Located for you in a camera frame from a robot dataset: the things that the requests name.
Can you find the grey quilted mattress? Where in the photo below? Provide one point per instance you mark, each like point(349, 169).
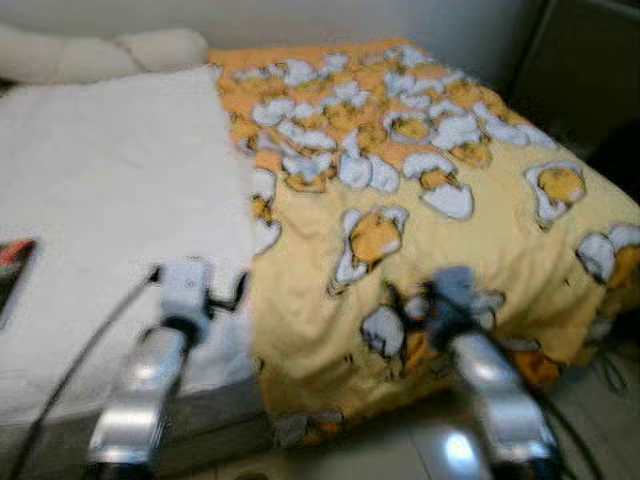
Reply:
point(60, 440)

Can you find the yellow egg cartoon blanket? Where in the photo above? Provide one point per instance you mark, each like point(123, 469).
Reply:
point(480, 250)

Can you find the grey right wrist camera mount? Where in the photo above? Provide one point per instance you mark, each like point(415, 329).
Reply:
point(455, 290)

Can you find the dark red book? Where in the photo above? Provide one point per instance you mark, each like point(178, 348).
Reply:
point(14, 275)

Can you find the cream body pillow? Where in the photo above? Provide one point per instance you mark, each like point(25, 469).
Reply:
point(60, 60)

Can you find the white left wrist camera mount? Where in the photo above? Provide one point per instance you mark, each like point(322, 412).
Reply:
point(185, 288)

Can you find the dark cabinet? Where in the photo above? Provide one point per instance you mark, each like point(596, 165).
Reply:
point(590, 60)

